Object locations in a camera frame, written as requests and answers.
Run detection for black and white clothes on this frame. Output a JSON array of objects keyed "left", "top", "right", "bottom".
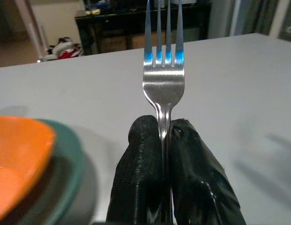
[{"left": 46, "top": 37, "right": 83, "bottom": 60}]

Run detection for black cabinet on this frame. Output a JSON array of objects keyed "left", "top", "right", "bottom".
[{"left": 74, "top": 1, "right": 212, "bottom": 56}]

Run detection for orange bowl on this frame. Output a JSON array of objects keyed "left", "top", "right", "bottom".
[{"left": 0, "top": 115, "right": 57, "bottom": 224}]

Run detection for dark cardboard box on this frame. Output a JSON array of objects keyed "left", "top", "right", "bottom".
[{"left": 99, "top": 35, "right": 128, "bottom": 54}]

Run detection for red cloth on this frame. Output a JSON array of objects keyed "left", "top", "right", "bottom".
[{"left": 57, "top": 47, "right": 81, "bottom": 60}]

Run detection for teal plate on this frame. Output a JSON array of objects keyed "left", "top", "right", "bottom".
[{"left": 0, "top": 118, "right": 86, "bottom": 225}]

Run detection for silver fork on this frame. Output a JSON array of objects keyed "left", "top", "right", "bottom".
[{"left": 142, "top": 0, "right": 185, "bottom": 225}]

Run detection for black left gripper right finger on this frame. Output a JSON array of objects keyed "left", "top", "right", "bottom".
[{"left": 166, "top": 118, "right": 248, "bottom": 225}]

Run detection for white door frame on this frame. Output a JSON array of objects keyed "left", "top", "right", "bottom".
[{"left": 268, "top": 0, "right": 291, "bottom": 43}]

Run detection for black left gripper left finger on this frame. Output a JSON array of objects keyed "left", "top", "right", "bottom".
[{"left": 105, "top": 114, "right": 171, "bottom": 225}]

